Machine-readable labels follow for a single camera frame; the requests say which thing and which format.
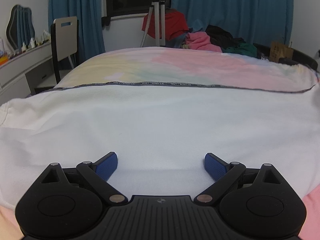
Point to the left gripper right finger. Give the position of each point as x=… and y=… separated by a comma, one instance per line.
x=253, y=202

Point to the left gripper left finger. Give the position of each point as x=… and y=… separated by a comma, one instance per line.
x=68, y=202

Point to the white dresser desk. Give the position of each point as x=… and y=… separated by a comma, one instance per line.
x=14, y=83

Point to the brown paper bag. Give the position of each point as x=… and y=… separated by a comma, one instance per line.
x=280, y=51

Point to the green garment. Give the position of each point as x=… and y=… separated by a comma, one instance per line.
x=245, y=49

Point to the pastel tie-dye bedsheet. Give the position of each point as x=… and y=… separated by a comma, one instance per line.
x=188, y=68

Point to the white black chair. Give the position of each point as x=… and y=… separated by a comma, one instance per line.
x=65, y=55

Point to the black garment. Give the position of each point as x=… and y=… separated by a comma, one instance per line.
x=222, y=38

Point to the pink garment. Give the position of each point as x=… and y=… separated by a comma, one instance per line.
x=200, y=41

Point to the wavy vanity mirror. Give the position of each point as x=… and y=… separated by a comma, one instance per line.
x=20, y=29

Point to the right blue curtain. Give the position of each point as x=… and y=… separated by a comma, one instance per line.
x=256, y=21

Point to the blue curtain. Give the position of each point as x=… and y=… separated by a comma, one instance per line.
x=88, y=13
x=256, y=21

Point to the red garment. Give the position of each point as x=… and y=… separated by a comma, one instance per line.
x=175, y=25

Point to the left blue curtain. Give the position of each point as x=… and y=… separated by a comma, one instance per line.
x=88, y=13

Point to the garment steamer stand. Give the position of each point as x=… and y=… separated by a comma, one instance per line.
x=157, y=9

